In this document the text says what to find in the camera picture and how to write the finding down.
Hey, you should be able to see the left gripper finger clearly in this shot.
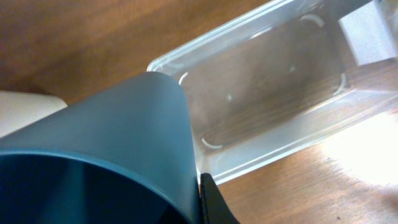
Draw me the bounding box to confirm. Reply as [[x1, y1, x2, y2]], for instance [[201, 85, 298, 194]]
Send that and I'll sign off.
[[200, 173, 239, 224]]

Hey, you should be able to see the blue cup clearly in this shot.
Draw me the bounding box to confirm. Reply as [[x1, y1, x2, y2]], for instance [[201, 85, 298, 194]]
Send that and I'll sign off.
[[1, 72, 201, 223]]

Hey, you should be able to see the clear plastic container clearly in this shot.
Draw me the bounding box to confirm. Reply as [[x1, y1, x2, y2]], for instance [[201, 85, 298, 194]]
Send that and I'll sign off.
[[147, 0, 397, 184]]

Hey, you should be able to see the beige cup far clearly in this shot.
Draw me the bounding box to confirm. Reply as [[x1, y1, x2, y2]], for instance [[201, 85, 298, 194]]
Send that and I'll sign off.
[[1, 91, 68, 137]]

